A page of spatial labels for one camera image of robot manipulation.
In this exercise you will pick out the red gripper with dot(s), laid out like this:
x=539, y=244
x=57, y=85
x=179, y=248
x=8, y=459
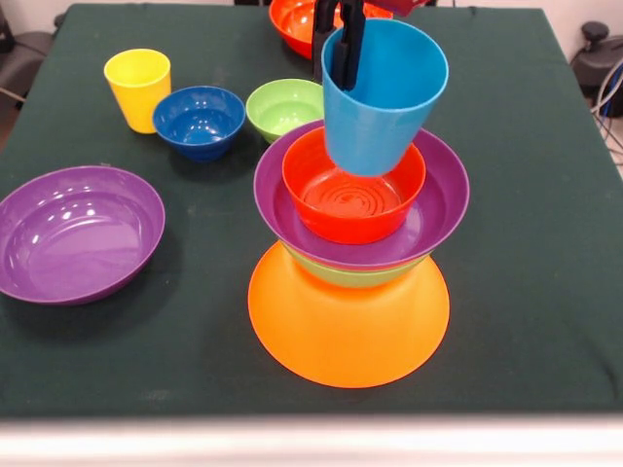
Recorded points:
x=406, y=5

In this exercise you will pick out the large red plastic bowl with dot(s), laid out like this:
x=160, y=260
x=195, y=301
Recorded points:
x=292, y=24

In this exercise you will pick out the small green plastic bowl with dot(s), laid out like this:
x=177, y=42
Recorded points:
x=287, y=109

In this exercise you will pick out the light blue plastic cup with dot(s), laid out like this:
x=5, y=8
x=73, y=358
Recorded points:
x=370, y=136

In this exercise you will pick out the blue plastic bowl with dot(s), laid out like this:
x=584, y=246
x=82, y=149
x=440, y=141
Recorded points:
x=199, y=126

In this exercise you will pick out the small red plastic bowl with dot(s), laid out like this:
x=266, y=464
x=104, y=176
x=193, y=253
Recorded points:
x=350, y=214

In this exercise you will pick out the purple plastic bowl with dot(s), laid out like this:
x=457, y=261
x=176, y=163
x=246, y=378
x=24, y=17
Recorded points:
x=443, y=194
x=78, y=233

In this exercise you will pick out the large green plastic bowl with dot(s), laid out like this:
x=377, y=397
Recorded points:
x=350, y=278

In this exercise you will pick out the large orange plastic bowl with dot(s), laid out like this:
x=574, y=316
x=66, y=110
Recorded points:
x=345, y=335

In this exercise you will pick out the yellow plastic cup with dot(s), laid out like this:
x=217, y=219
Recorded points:
x=138, y=92

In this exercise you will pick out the dark grey stand base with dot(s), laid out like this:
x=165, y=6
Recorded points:
x=29, y=53
x=596, y=53

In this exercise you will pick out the dark green tablecloth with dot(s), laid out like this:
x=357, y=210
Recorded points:
x=511, y=243

